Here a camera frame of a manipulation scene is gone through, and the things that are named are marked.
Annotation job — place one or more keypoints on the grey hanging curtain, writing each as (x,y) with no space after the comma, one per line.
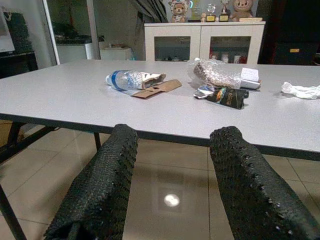
(150,10)

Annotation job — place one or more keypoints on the black snack wrapper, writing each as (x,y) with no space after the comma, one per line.
(228,97)

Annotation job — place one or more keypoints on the white cabinet with glass doors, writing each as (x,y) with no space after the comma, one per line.
(203,31)

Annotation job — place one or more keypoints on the flat tan book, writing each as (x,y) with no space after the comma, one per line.
(250,19)

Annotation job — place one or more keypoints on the flat brown cardboard piece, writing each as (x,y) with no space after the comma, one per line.
(160,89)

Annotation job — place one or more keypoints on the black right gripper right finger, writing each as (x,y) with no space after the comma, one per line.
(252,195)

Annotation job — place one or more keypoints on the white sliding door frame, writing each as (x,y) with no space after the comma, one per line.
(51,32)

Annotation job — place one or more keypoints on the clear glass trophy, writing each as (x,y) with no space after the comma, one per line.
(211,12)

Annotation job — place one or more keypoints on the brown teddy bear plush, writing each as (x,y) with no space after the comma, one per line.
(178,11)

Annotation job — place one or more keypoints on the crumpled white tissue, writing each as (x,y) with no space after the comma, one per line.
(300,90)

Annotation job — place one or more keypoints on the clear bubble wrap bundle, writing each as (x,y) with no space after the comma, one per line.
(215,72)

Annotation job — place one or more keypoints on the small white paper box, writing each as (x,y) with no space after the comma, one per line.
(249,76)

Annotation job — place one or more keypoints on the silver foil wrapper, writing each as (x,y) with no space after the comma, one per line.
(202,91)

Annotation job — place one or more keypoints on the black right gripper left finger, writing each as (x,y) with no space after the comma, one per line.
(100,190)

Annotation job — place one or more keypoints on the gold cup trophy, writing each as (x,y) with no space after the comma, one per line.
(224,13)

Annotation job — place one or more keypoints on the crushed clear plastic water bottle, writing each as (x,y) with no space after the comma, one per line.
(123,78)

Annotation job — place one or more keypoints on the brown plush doll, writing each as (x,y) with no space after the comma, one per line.
(241,10)

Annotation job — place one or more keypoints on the small beige figurine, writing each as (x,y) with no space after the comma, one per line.
(203,17)

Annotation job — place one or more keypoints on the black metal table frame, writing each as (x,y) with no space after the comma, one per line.
(12,215)

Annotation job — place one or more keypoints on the dark box with yellow label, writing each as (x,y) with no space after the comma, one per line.
(297,53)

